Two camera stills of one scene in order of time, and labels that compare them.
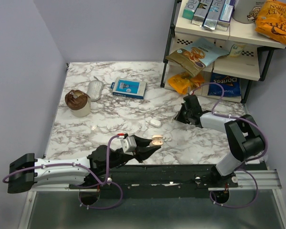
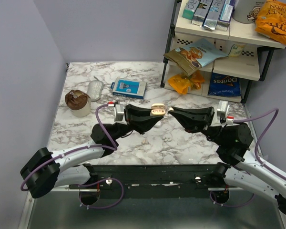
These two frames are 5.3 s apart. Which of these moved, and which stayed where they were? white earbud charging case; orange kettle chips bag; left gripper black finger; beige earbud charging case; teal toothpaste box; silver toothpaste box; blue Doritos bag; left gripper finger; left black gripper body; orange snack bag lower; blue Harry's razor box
Moved: beige earbud charging case; left gripper finger; left gripper black finger; left black gripper body
Stayed: teal toothpaste box; silver toothpaste box; white earbud charging case; orange snack bag lower; blue Doritos bag; orange kettle chips bag; blue Harry's razor box
